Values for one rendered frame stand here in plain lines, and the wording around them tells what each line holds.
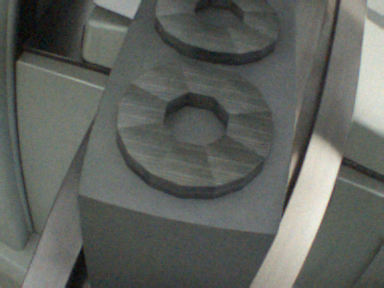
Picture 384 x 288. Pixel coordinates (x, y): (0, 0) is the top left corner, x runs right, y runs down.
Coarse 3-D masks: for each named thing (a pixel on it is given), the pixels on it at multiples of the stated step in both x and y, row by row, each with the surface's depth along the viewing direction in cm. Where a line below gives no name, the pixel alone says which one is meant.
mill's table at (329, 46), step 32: (320, 0) 88; (352, 0) 90; (320, 32) 84; (352, 32) 86; (320, 64) 84; (352, 64) 82; (320, 96) 81; (352, 96) 79; (320, 128) 75; (320, 160) 73; (64, 192) 68; (288, 192) 74; (320, 192) 71; (64, 224) 66; (288, 224) 69; (320, 224) 69; (64, 256) 64; (288, 256) 67
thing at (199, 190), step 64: (192, 0) 55; (256, 0) 56; (128, 64) 53; (192, 64) 51; (256, 64) 54; (128, 128) 48; (192, 128) 50; (256, 128) 49; (128, 192) 47; (192, 192) 47; (256, 192) 48; (128, 256) 51; (192, 256) 50; (256, 256) 49
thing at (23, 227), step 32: (0, 0) 91; (32, 0) 100; (0, 32) 97; (0, 64) 104; (0, 96) 110; (0, 128) 116; (0, 160) 122; (0, 192) 130; (0, 224) 141; (32, 224) 147
